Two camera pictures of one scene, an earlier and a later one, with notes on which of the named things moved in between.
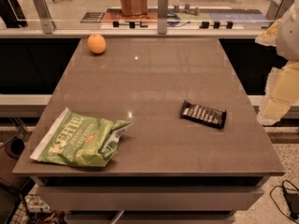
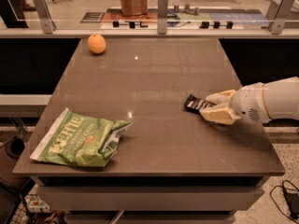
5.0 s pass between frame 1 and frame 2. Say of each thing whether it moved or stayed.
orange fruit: stayed
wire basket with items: stayed
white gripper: moved
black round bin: stayed
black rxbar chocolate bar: moved
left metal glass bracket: stayed
